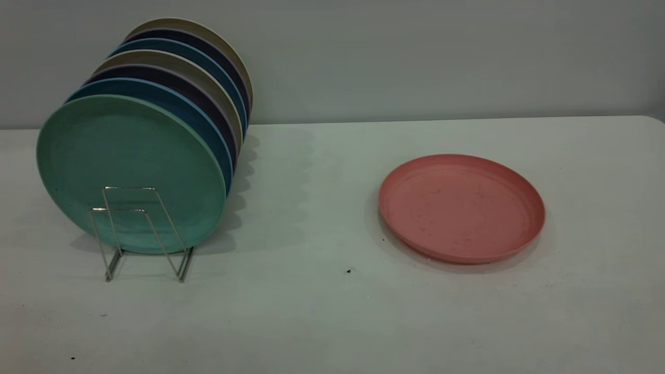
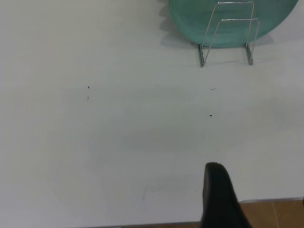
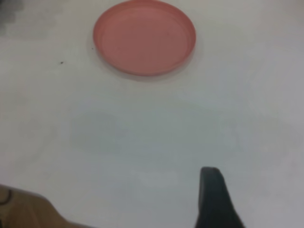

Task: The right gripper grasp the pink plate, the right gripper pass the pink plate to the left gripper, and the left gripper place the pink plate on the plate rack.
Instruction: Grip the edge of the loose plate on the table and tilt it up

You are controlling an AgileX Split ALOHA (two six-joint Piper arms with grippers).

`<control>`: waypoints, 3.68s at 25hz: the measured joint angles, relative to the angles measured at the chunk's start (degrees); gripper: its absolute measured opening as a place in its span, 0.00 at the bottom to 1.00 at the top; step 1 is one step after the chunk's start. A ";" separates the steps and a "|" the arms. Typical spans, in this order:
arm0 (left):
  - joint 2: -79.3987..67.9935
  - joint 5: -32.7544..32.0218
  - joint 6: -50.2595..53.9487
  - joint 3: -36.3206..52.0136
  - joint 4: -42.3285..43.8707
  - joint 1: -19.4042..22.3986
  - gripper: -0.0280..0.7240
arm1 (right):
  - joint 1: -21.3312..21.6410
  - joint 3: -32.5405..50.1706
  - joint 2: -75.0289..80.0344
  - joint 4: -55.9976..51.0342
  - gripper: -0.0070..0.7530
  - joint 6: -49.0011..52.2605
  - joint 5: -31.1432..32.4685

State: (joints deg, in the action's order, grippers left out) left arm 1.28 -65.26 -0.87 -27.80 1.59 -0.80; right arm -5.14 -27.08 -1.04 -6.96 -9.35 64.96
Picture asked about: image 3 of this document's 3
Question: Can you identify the pink round plate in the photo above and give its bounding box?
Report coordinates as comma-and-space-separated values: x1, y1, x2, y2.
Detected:
92, 0, 197, 77

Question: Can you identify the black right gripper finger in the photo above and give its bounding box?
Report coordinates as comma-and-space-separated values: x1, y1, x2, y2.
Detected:
194, 167, 246, 228

